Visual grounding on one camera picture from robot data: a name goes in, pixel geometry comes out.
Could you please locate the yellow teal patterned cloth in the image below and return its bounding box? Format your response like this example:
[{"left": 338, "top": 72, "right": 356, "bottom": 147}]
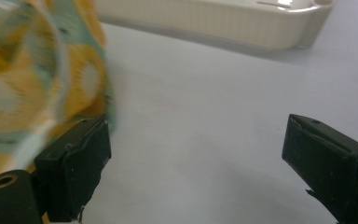
[{"left": 0, "top": 0, "right": 117, "bottom": 185}]

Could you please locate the cream plastic tray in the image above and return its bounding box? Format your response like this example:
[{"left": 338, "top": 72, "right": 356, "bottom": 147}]
[{"left": 93, "top": 0, "right": 337, "bottom": 50}]

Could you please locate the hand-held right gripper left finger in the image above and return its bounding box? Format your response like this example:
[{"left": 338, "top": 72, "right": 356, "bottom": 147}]
[{"left": 33, "top": 114, "right": 112, "bottom": 224}]

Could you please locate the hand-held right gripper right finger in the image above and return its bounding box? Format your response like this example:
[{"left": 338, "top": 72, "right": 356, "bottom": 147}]
[{"left": 281, "top": 113, "right": 358, "bottom": 224}]

